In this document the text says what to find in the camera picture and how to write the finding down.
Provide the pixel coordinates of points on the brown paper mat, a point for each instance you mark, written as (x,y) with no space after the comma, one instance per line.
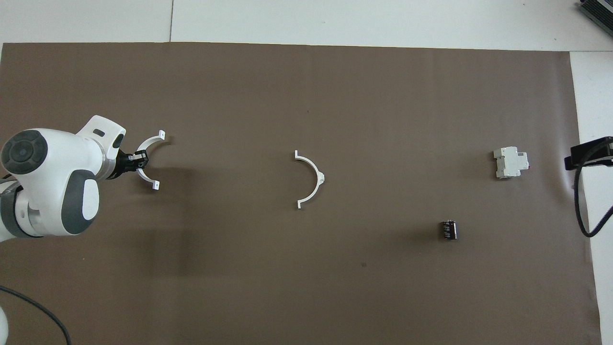
(335,287)

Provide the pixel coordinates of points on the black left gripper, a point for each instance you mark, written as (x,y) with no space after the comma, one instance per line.
(125,163)

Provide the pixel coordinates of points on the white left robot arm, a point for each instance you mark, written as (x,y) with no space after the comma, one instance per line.
(52,172)

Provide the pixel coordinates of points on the grey finned device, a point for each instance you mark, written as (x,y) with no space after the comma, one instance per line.
(601,12)

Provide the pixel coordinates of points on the black cylindrical capacitor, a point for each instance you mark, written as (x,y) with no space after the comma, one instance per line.
(449,230)

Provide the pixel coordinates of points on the white circuit breaker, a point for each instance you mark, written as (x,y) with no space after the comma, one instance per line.
(510,163)

